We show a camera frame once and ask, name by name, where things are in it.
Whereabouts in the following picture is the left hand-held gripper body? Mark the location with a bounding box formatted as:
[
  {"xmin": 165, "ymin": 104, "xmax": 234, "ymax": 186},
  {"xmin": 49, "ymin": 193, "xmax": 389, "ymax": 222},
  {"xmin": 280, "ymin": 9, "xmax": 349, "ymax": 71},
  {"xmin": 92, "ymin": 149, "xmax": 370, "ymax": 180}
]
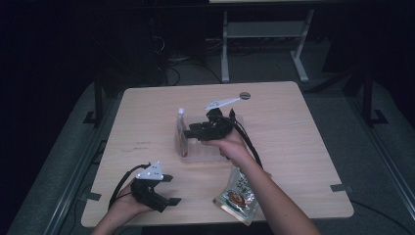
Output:
[{"xmin": 130, "ymin": 161, "xmax": 169, "ymax": 213}]

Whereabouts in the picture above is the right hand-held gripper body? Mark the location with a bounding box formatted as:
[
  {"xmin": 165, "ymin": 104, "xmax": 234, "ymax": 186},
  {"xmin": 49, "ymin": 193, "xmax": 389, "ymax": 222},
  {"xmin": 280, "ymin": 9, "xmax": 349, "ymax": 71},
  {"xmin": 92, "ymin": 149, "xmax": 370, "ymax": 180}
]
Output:
[{"xmin": 195, "ymin": 96, "xmax": 245, "ymax": 142}]

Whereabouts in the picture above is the orange spouted sauce pouch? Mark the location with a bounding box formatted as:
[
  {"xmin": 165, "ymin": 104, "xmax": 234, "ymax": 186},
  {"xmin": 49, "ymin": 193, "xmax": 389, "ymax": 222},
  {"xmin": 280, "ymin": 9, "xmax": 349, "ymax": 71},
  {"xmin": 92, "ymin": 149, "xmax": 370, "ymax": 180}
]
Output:
[{"xmin": 175, "ymin": 108, "xmax": 190, "ymax": 159}]

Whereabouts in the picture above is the clear plastic container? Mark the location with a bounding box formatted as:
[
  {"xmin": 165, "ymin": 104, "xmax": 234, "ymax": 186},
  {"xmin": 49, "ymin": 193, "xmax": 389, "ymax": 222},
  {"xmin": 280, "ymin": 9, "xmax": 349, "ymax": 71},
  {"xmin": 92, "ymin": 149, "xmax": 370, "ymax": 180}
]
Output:
[{"xmin": 174, "ymin": 114, "xmax": 246, "ymax": 164}]

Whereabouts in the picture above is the person's left hand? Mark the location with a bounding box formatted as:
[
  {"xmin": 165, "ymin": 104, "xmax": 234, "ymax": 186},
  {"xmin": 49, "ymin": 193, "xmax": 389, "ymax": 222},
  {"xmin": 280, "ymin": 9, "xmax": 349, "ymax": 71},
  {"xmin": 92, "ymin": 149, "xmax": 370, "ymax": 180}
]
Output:
[{"xmin": 109, "ymin": 187, "xmax": 154, "ymax": 220}]

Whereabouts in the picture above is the person's right hand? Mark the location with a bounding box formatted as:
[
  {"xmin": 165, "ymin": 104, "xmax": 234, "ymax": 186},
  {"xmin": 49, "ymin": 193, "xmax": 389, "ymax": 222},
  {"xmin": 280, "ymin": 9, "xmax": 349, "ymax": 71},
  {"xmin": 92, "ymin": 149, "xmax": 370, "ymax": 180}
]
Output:
[{"xmin": 202, "ymin": 128, "xmax": 257, "ymax": 169}]

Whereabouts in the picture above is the grey tape strip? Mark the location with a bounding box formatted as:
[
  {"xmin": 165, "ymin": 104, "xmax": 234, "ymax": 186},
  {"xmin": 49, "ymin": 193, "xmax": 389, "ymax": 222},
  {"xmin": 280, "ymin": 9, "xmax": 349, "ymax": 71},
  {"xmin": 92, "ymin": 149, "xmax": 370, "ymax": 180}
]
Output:
[
  {"xmin": 79, "ymin": 191, "xmax": 103, "ymax": 202},
  {"xmin": 329, "ymin": 183, "xmax": 354, "ymax": 193}
]

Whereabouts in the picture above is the green and white snack packet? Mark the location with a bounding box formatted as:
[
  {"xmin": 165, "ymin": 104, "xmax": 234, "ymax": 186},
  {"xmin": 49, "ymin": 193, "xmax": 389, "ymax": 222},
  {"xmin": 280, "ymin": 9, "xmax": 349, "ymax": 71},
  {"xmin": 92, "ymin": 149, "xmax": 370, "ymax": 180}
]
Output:
[{"xmin": 212, "ymin": 164, "xmax": 272, "ymax": 226}]

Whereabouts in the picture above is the black metal stand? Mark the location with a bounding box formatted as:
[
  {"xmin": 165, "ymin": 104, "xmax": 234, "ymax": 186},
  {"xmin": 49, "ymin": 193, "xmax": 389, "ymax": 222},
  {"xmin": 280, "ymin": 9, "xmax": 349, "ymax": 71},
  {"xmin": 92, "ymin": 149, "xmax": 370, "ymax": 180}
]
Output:
[
  {"xmin": 82, "ymin": 70, "xmax": 106, "ymax": 127},
  {"xmin": 361, "ymin": 65, "xmax": 390, "ymax": 127}
]

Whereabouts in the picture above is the left hand-held gripper cable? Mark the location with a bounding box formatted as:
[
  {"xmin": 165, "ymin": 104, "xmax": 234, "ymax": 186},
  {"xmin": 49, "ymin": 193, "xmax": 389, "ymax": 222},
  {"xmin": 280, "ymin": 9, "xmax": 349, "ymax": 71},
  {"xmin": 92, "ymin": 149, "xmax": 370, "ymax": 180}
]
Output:
[{"xmin": 108, "ymin": 163, "xmax": 152, "ymax": 211}]

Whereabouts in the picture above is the hand-held gripper cable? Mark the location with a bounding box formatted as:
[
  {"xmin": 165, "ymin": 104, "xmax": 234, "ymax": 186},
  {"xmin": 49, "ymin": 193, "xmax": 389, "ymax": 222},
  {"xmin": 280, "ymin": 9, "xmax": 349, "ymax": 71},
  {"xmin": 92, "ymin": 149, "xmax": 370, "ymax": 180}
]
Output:
[
  {"xmin": 229, "ymin": 108, "xmax": 264, "ymax": 169},
  {"xmin": 108, "ymin": 163, "xmax": 152, "ymax": 211}
]

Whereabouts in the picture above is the right hand-held gripper cable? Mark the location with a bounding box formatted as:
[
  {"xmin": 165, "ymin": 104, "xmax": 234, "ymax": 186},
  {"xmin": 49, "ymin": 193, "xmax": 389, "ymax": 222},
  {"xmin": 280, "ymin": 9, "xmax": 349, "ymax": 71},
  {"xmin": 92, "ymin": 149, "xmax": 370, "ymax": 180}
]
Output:
[{"xmin": 229, "ymin": 108, "xmax": 264, "ymax": 169}]

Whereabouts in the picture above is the bundle of background cables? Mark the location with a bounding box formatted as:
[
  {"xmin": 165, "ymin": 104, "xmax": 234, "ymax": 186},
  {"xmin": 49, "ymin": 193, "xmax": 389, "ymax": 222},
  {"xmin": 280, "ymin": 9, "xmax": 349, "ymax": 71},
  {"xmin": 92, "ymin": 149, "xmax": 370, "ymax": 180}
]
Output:
[{"xmin": 153, "ymin": 32, "xmax": 223, "ymax": 86}]

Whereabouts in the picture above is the metal floor rail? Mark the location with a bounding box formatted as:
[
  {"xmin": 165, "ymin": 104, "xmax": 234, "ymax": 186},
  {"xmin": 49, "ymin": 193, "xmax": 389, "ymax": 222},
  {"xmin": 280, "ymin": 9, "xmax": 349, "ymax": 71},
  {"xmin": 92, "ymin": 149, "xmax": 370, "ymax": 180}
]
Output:
[
  {"xmin": 42, "ymin": 94, "xmax": 123, "ymax": 235},
  {"xmin": 346, "ymin": 94, "xmax": 415, "ymax": 212}
]

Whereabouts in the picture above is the white metal table frame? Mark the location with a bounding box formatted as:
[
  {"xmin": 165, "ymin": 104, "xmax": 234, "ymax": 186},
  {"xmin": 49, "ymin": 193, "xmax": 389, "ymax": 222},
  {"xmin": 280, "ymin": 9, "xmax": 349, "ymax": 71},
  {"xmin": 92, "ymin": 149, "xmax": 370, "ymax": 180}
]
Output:
[{"xmin": 220, "ymin": 9, "xmax": 316, "ymax": 83}]

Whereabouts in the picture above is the black floor cable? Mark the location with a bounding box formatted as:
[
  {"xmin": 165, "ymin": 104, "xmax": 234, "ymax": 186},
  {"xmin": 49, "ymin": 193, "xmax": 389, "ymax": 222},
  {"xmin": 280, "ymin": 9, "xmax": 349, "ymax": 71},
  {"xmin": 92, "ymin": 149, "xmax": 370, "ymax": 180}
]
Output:
[{"xmin": 350, "ymin": 199, "xmax": 415, "ymax": 235}]

